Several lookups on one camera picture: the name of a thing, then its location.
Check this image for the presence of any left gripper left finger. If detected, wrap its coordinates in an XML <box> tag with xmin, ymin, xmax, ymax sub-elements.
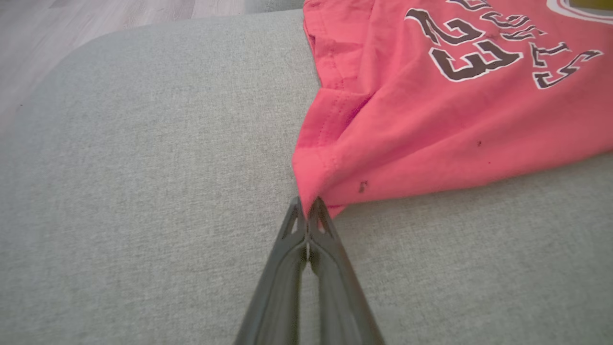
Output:
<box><xmin>233</xmin><ymin>196</ymin><xmax>307</xmax><ymax>345</ymax></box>

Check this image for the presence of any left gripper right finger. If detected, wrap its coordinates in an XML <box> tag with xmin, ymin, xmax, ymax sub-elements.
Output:
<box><xmin>307</xmin><ymin>196</ymin><xmax>386</xmax><ymax>345</ymax></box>

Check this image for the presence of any red jersey with lettering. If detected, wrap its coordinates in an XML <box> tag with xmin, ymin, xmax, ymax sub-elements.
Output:
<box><xmin>292</xmin><ymin>0</ymin><xmax>613</xmax><ymax>219</ymax></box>

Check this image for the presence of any large grey ottoman cushion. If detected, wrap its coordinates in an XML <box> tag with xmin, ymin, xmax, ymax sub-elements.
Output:
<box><xmin>0</xmin><ymin>10</ymin><xmax>613</xmax><ymax>345</ymax></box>

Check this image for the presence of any grey sofa seat cushion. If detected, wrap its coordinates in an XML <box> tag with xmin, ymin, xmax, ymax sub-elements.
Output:
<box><xmin>244</xmin><ymin>0</ymin><xmax>307</xmax><ymax>14</ymax></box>

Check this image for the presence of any yellow sofa back cushion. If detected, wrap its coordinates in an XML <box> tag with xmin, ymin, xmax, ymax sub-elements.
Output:
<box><xmin>570</xmin><ymin>0</ymin><xmax>613</xmax><ymax>11</ymax></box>

